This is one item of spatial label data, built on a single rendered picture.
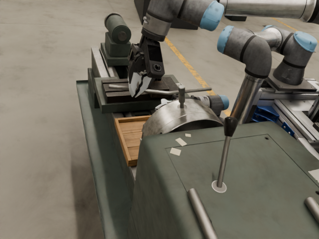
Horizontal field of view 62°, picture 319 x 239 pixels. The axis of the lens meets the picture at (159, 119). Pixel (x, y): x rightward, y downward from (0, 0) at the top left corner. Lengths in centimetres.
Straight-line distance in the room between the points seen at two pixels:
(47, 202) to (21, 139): 76
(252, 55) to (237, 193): 59
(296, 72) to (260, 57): 45
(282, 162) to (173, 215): 36
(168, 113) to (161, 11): 34
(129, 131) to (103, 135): 52
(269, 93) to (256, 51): 45
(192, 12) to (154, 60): 16
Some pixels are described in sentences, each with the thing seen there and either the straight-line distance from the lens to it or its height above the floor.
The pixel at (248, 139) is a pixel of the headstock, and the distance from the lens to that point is 83.
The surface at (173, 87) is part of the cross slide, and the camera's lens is 156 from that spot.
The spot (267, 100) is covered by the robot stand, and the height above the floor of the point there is 106.
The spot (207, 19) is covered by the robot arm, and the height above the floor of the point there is 155.
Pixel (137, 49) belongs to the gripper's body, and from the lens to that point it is 80.
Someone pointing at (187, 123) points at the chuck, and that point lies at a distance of 87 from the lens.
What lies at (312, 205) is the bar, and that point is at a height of 127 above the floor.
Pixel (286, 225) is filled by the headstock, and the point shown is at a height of 125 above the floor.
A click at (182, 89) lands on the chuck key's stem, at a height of 131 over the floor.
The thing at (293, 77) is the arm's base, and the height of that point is 120.
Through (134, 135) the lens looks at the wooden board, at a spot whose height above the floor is 88.
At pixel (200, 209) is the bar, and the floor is 128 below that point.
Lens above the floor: 174
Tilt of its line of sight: 37 degrees down
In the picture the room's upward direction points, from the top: 10 degrees clockwise
